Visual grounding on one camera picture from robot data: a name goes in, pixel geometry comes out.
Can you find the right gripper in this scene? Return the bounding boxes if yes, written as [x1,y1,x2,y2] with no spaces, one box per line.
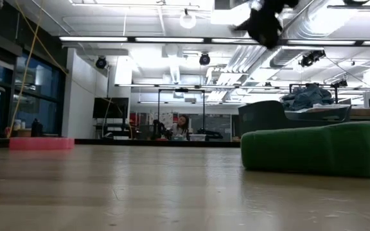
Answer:
[229,0,300,49]

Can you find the dark grey plastic basket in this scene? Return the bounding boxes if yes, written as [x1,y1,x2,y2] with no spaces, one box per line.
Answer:
[238,99,353,137]

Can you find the black track light cluster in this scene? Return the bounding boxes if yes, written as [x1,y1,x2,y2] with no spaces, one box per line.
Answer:
[299,49,327,68]

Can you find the black ceiling spotlight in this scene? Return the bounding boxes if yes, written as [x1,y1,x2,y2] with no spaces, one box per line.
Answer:
[198,52,211,67]
[95,56,108,70]

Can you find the round white ceiling lamp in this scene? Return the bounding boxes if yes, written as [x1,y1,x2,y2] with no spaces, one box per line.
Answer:
[179,8,197,30]

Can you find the blue cloth pile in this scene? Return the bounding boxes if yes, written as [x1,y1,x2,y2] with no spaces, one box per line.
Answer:
[281,83,335,112]

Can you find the person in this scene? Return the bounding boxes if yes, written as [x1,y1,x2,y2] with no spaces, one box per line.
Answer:
[170,114,191,141]

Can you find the television stand cart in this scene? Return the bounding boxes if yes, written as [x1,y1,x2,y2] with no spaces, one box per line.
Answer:
[93,123,131,141]

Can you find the glass window panes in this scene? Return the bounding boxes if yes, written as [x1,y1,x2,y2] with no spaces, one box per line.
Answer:
[0,51,67,139]

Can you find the black bottle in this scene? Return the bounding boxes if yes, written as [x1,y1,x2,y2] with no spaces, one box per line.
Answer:
[30,118,44,138]

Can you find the red shallow tray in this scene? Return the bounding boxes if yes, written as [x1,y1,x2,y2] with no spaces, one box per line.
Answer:
[9,137,76,151]

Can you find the silver spiral air duct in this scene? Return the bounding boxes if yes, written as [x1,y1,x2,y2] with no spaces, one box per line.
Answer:
[281,0,337,41]

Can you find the black aluminium rig frame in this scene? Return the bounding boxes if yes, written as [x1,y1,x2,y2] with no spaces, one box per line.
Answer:
[0,137,370,155]

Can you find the black wall television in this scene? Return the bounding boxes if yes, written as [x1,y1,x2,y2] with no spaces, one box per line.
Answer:
[92,97,130,119]

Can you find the yellow hanging cable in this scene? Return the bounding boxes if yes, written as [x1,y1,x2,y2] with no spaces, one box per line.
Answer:
[7,0,69,139]

